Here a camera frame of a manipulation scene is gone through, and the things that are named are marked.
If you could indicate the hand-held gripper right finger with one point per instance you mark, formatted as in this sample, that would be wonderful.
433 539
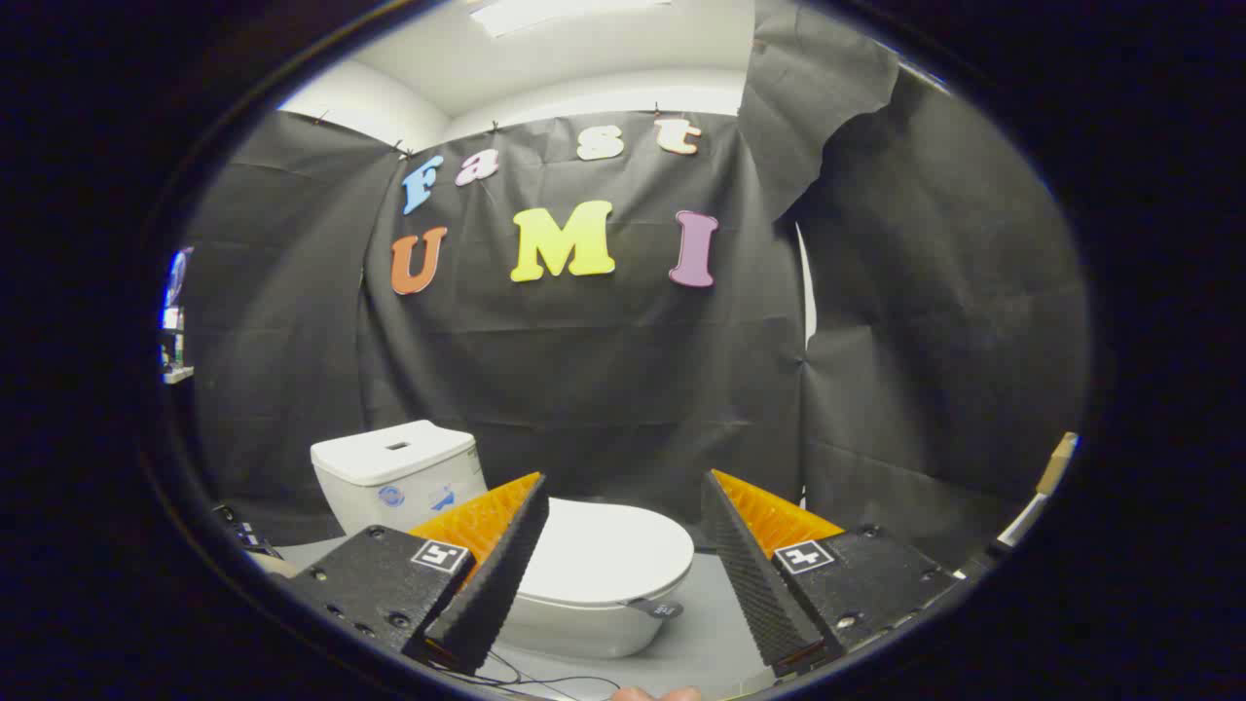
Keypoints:
750 574

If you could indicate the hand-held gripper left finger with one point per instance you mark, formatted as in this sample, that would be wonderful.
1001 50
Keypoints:
496 574

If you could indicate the white toilet lid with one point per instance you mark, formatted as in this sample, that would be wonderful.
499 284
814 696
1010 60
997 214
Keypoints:
613 550

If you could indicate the white toilet bowl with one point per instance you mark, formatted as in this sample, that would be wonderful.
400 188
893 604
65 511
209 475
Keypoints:
584 628

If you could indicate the white toilet tank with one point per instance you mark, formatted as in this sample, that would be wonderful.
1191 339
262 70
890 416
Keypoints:
389 458

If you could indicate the black backdrop cloth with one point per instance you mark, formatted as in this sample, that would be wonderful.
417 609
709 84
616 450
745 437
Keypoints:
604 370

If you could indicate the white board edge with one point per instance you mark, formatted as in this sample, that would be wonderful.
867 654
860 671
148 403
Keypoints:
1022 521

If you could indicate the cardboard piece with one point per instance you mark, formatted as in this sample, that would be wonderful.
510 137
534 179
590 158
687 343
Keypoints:
1058 462

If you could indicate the white desk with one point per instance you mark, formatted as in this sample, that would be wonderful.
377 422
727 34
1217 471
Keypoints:
177 374

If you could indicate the computer monitor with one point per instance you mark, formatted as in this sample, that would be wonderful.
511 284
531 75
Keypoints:
177 277

